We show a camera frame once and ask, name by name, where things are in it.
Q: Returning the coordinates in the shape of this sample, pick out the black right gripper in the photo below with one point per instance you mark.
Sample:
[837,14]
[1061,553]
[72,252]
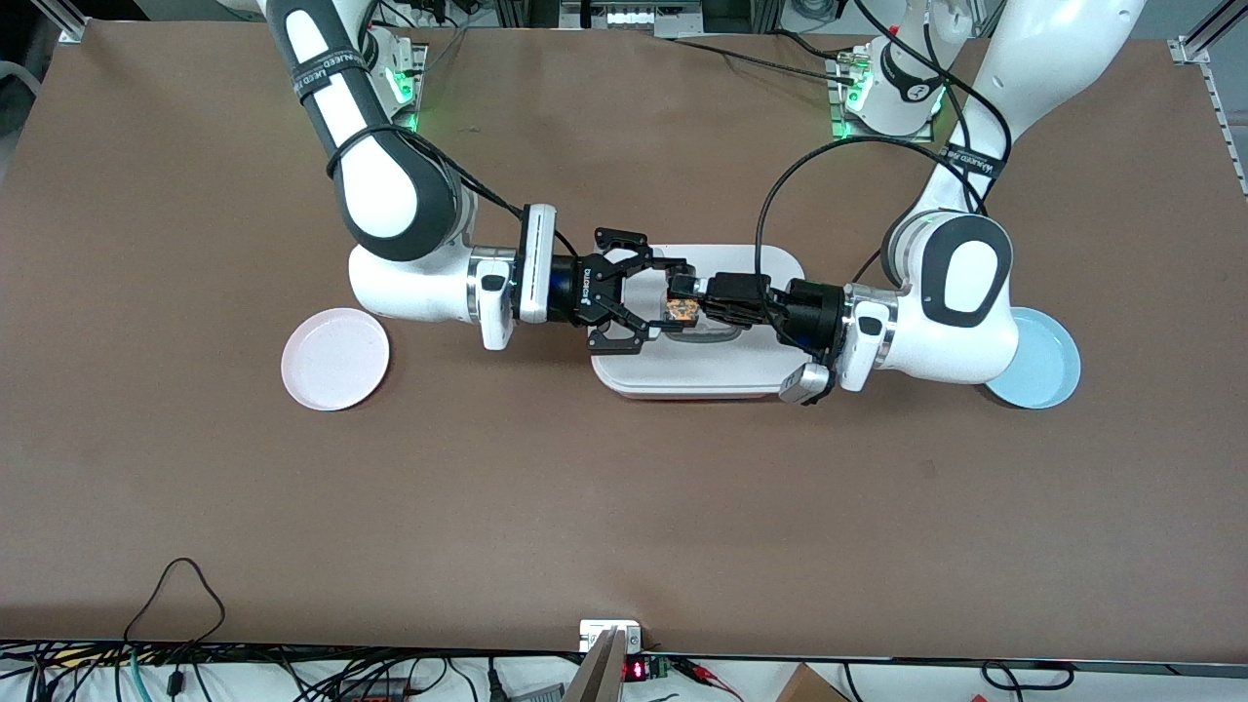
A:
[588,290]

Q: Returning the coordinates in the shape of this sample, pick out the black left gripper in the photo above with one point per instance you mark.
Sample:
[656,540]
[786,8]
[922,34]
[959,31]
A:
[811,310]

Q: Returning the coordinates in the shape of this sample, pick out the orange black push-button switch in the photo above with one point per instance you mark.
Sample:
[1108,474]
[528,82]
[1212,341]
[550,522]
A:
[682,312]

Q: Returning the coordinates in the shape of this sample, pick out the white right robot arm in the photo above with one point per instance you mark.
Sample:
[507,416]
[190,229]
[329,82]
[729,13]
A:
[390,195]

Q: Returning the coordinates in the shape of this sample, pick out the small white socket box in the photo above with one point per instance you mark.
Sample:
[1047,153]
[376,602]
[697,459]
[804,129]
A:
[595,629]

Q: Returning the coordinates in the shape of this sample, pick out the brown cardboard box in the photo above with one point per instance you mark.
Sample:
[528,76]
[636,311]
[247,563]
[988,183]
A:
[809,687]

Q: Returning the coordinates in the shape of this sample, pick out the silver device with lights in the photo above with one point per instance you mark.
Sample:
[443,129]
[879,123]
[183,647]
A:
[634,18]

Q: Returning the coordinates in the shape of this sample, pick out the pink round plate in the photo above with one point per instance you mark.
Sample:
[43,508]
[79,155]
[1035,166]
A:
[334,361]

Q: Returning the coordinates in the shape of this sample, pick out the light blue round plate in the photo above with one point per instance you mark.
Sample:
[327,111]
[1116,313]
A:
[1048,370]

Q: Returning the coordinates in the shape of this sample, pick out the red test lead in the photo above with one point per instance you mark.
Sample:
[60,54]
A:
[707,673]

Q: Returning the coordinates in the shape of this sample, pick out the red digit display module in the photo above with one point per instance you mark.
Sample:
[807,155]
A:
[636,671]

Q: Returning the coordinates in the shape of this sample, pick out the aluminium profile bar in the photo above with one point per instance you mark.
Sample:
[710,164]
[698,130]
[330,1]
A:
[600,678]

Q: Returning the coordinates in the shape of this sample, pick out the black power plug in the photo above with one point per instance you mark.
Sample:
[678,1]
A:
[496,681]

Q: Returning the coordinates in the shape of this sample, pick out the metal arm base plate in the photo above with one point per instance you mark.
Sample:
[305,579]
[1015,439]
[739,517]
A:
[405,128]
[837,117]

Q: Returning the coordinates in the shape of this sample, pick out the aluminium table edge rail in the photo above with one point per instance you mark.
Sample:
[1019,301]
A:
[73,29]
[1191,49]

